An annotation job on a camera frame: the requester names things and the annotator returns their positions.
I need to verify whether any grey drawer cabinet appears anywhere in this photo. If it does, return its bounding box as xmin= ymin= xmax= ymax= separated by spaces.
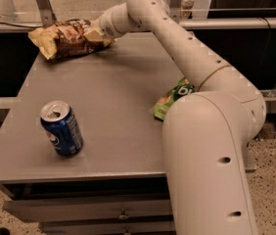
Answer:
xmin=0 ymin=31 xmax=256 ymax=235

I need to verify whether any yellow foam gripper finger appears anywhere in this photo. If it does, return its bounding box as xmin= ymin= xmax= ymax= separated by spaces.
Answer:
xmin=84 ymin=29 xmax=103 ymax=46

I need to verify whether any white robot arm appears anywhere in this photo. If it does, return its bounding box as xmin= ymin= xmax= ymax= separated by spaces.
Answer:
xmin=94 ymin=0 xmax=266 ymax=235

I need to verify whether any grey drawer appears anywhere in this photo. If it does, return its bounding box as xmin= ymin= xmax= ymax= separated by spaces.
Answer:
xmin=41 ymin=220 xmax=175 ymax=235
xmin=4 ymin=195 xmax=171 ymax=222

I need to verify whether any black shoe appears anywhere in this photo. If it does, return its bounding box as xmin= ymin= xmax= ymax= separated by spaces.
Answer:
xmin=0 ymin=227 xmax=11 ymax=235

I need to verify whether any black cable on railing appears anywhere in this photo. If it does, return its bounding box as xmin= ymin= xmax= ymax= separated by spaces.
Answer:
xmin=0 ymin=19 xmax=44 ymax=29

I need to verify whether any green dang snack bag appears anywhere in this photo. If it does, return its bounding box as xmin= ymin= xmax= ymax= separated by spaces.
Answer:
xmin=154 ymin=77 xmax=195 ymax=120

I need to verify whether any blue pepsi can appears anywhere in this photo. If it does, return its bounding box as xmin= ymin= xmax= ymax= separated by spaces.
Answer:
xmin=40 ymin=101 xmax=83 ymax=157

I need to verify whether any metal railing frame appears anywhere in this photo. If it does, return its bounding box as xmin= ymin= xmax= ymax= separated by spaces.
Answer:
xmin=0 ymin=0 xmax=276 ymax=37

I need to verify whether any lower grey drawer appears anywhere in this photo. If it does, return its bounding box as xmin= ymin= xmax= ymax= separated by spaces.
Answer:
xmin=41 ymin=220 xmax=175 ymax=235

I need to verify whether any brown chip bag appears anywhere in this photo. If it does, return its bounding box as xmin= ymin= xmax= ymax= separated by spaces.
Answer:
xmin=28 ymin=20 xmax=115 ymax=60

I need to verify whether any upper grey drawer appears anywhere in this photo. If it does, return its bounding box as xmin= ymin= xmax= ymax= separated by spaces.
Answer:
xmin=4 ymin=195 xmax=171 ymax=222

